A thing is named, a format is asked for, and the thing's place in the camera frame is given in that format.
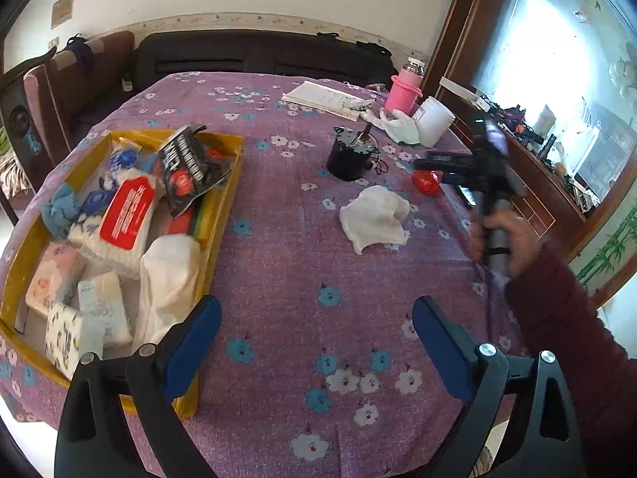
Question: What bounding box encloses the dark wooden chair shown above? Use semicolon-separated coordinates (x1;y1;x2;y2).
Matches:
0;46;58;110

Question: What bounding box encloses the floral print tissue pack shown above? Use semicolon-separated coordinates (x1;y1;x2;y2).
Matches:
45;301;85;382

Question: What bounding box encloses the green bamboo wall sticker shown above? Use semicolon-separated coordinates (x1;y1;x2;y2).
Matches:
577;199;637;284

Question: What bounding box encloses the black printed packet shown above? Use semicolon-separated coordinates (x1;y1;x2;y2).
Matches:
158;124;234;217

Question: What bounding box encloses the white cloth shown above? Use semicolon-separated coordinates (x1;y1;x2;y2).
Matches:
132;234;202;354

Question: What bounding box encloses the blue knit cloth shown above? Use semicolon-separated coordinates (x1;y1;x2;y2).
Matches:
41;184;83;237

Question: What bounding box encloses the brown armchair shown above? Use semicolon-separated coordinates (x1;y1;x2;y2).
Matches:
24;30;136;170

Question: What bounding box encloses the brown wooden partition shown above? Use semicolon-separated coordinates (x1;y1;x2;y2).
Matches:
423;0;637;260

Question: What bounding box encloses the white work glove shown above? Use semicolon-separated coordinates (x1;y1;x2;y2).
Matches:
365;108;421;146

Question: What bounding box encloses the pile of assorted small items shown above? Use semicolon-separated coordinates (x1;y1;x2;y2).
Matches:
473;94;605;210

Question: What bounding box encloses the person's right hand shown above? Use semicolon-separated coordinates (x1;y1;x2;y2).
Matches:
469;208;543;280

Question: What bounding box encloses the pink tissue pack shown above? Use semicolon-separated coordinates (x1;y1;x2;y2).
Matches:
25;241;85;317

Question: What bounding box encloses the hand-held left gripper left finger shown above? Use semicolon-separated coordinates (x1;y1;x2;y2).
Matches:
54;295;223;478

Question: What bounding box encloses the blue white tissue pack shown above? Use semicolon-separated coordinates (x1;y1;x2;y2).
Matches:
107;139;145;180

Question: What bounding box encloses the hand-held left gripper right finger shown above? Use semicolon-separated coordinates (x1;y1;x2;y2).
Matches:
412;295;588;478

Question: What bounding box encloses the pink insulated bottle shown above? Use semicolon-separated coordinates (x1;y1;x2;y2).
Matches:
385;57;425;115

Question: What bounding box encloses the black bag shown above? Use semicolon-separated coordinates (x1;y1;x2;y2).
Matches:
316;32;394;58

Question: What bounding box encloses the white plastic jar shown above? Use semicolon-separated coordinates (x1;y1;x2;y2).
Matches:
413;97;456;149

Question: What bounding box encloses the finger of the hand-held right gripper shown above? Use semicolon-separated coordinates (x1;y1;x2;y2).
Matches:
440;171;479;188
413;154;476;171

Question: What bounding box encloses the red white wipes pack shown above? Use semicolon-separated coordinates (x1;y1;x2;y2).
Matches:
67;172;167;280

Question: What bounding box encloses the open paper notebook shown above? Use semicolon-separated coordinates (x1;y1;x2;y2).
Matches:
281;81;374;121

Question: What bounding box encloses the black electric motor with cable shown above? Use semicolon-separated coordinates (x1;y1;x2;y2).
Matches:
326;124;394;181

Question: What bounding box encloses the pale blue tissue pack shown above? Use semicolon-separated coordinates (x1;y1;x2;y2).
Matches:
77;271;134;354

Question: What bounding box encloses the person's right forearm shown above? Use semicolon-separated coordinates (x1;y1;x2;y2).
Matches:
505;244;637;478

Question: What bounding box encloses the red plastic bag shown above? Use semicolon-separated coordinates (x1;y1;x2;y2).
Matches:
412;169;444;195

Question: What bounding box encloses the red cloth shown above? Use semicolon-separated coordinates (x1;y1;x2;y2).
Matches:
169;206;195;235

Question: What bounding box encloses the yellow cardboard box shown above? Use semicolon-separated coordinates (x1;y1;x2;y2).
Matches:
0;129;246;419

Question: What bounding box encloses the yellow wall plaque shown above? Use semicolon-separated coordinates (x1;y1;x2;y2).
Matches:
51;0;76;29

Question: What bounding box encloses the purple floral tablecloth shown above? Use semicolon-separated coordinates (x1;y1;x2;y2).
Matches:
0;71;543;478

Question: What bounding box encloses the black sofa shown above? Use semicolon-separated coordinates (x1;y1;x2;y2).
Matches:
133;30;399;91

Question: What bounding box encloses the dark cloth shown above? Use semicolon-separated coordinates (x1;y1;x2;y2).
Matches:
64;34;96;74

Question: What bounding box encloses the white flat box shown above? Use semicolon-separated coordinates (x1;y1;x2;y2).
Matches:
440;77;491;110

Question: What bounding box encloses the white face towel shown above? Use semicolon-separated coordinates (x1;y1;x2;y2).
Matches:
339;185;413;256

